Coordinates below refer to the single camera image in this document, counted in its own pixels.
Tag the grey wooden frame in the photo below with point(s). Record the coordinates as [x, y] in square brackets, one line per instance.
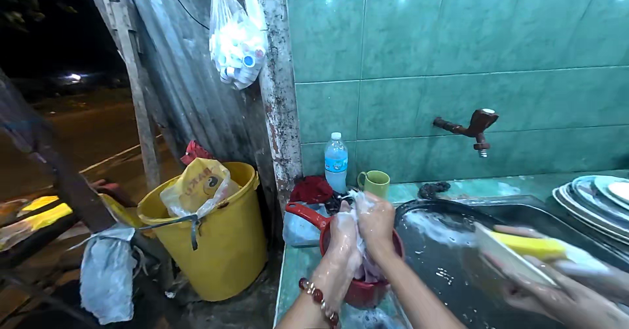
[135, 73]

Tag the dark slanting beam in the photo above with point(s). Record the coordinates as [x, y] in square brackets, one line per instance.
[64, 172]

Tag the clear bluish plastic container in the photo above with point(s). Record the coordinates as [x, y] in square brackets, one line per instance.
[300, 231]

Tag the person's right forearm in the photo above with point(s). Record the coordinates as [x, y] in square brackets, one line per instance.
[417, 294]

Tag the white dish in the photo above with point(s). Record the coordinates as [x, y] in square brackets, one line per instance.
[511, 259]

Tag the yellow printed plastic bag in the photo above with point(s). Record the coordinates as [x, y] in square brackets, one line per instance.
[196, 184]

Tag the metal sink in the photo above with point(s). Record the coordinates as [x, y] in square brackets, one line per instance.
[526, 205]

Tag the clear bottle with blue label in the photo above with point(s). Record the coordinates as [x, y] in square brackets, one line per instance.
[336, 164]

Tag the yellow and black bundle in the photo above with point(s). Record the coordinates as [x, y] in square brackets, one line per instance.
[45, 213]

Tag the stack of plates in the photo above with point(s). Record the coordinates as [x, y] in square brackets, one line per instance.
[585, 199]

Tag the clear bag of bottles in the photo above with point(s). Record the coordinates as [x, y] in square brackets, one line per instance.
[238, 54]

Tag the person's left forearm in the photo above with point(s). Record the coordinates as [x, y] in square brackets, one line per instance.
[309, 299]

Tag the black scrubber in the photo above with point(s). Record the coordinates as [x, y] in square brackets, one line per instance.
[432, 190]

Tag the yellow bucket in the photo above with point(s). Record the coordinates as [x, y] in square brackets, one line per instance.
[226, 250]

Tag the dark red cloth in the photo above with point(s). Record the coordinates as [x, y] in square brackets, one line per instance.
[310, 190]

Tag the red plastic wrapper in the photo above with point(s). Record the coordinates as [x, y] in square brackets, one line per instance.
[195, 151]

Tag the person's left hand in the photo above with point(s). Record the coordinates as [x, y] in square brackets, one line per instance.
[343, 243]

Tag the person's right hand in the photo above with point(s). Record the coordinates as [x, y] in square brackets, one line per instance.
[379, 221]

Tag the person's right fingers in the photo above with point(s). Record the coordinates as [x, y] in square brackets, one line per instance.
[365, 205]

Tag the black round basin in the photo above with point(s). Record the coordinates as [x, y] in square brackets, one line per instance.
[442, 280]

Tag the rusty brown faucet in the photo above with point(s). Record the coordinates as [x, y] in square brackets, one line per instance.
[480, 122]

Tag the light blue hanging cloth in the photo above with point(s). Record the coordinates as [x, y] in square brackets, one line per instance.
[107, 280]

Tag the corrugated metal sheet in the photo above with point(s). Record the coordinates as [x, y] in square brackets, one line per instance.
[196, 93]

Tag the black crumpled bundle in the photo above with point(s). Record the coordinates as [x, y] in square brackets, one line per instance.
[338, 202]

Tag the green mug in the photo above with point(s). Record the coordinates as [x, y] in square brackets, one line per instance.
[378, 185]

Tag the yellow sponge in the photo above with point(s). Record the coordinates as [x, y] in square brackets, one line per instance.
[530, 245]

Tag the person's left fingers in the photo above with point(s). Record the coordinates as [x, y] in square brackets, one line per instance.
[344, 212]

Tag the weathered post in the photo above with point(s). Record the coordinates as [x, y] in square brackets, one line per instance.
[281, 93]

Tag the soapy light purple cloth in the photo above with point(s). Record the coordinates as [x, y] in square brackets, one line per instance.
[368, 269]

